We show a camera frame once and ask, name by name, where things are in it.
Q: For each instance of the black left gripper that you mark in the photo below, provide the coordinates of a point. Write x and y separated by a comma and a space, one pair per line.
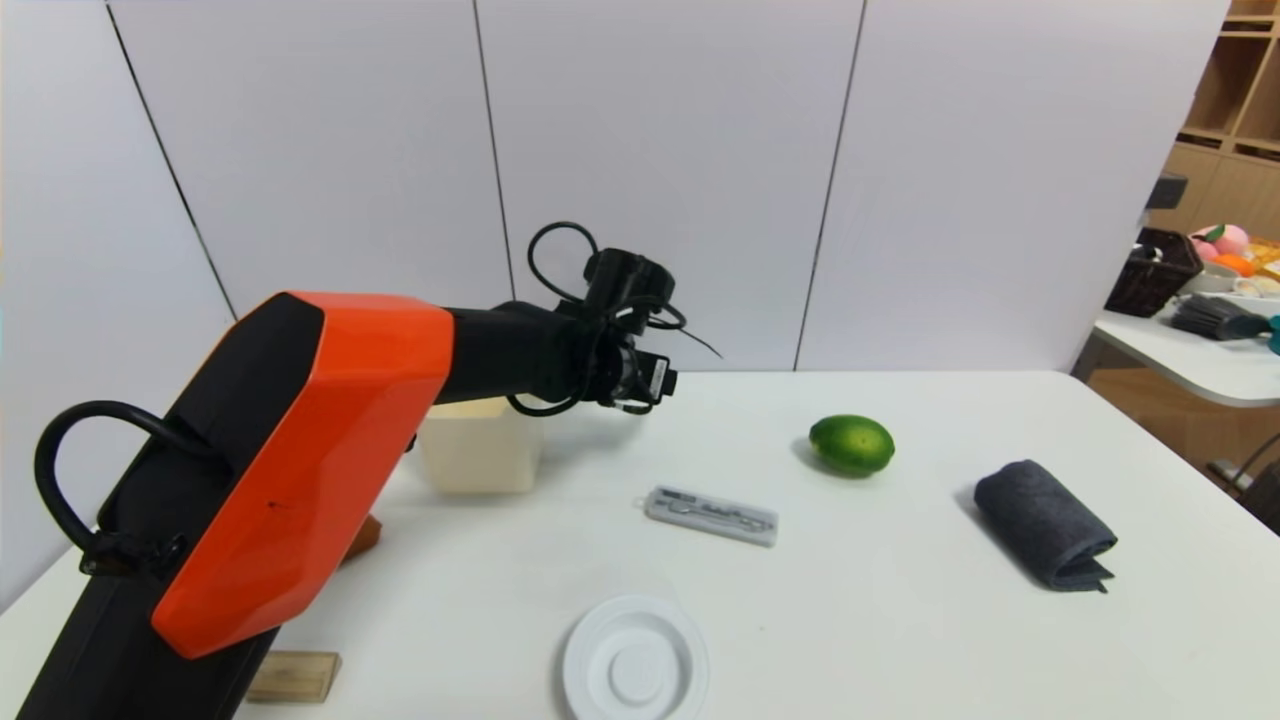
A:
659, 378

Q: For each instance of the dark wicker basket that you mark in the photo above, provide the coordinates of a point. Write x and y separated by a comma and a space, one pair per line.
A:
1152, 275

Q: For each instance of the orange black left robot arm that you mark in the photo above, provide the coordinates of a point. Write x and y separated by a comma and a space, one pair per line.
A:
300, 450

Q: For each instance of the cream plastic storage box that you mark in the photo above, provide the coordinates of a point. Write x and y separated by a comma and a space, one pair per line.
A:
480, 448

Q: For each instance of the teal object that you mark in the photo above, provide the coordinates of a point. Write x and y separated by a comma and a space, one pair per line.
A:
1274, 338

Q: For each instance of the clear grey cutlery case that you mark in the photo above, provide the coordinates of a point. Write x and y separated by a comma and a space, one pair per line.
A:
712, 516

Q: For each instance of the green toy lime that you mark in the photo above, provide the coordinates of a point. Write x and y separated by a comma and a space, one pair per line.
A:
852, 446

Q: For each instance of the white round plate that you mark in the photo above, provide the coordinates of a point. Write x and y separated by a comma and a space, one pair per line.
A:
635, 660

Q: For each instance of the orange toy fruit tart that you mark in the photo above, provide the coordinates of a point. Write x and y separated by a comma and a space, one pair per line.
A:
364, 538

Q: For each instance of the dark grey rolled towel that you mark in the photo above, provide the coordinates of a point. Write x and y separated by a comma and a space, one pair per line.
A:
1042, 522

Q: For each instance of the small wooden block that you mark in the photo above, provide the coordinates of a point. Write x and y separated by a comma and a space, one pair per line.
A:
300, 677

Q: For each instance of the white side table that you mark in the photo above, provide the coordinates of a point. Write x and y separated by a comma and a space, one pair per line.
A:
1200, 365

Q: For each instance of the dark grey brush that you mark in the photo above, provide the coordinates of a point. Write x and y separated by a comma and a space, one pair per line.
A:
1212, 320

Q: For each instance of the grey round bowl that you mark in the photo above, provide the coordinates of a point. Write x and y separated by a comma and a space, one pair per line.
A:
1208, 281

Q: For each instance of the pink toy peach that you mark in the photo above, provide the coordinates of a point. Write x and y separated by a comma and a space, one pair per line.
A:
1224, 240

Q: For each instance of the orange toy fruit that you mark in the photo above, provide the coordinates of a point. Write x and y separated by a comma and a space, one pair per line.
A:
1236, 265

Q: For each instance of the yellow toy food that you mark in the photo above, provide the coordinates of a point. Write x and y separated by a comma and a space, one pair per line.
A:
1268, 262

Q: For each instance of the wooden shelf unit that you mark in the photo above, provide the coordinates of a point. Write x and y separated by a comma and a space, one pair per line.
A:
1240, 90

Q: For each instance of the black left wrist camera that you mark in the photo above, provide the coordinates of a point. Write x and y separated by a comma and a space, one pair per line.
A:
625, 275

